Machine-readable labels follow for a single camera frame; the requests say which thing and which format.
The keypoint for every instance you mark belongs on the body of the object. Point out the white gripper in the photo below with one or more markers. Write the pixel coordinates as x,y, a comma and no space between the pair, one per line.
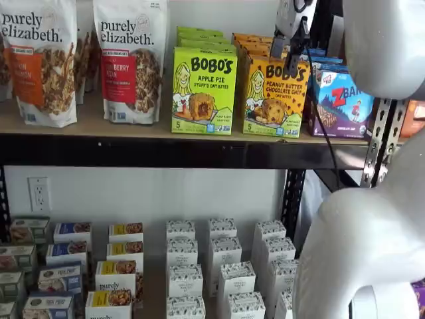
295,13

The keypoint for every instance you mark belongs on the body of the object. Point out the orange Bobo's oat bites box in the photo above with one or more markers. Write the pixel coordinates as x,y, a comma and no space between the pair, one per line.
255,54
249,36
252,46
275,109

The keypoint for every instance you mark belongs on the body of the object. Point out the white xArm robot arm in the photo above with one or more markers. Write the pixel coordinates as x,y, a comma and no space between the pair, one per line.
375,50

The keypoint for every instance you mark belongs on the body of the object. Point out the blue Zbar chocolate chip box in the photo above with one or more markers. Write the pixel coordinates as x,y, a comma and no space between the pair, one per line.
328,63
338,113
318,53

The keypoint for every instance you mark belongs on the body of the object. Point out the green Bobo's apple pie box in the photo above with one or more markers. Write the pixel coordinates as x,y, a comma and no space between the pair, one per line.
199,30
202,38
202,109
206,44

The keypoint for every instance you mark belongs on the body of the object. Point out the large orange snack box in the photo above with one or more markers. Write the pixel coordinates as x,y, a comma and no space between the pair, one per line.
415,119

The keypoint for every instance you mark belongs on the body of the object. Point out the black metal shelf rack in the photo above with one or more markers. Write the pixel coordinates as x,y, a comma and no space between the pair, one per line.
166,151

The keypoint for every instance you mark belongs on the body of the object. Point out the white organic pantry box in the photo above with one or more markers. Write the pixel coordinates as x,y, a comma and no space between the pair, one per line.
279,249
185,309
282,276
222,227
245,307
181,229
225,251
182,251
284,307
270,229
236,277
185,279

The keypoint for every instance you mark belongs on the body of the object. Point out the purple snack box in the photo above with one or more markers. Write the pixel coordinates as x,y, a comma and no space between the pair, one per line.
419,287

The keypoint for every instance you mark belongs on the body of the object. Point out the white granola box blue band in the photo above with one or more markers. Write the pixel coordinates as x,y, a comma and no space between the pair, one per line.
48,307
71,229
66,251
59,279

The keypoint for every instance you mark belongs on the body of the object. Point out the white granola box grey band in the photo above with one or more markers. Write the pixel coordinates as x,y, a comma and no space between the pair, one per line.
16,257
30,229
11,285
7,310

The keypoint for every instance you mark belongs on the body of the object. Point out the granola bag with red label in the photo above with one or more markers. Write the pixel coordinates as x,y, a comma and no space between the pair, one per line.
126,83

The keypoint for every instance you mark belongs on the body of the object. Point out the white granola bag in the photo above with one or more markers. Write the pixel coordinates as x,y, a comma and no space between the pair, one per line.
94,60
5,66
81,66

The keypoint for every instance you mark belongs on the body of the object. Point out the granola bag with orange label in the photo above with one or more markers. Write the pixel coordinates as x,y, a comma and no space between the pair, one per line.
40,83

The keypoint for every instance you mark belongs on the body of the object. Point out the white wall power outlet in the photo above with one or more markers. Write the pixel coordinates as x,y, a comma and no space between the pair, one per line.
39,194

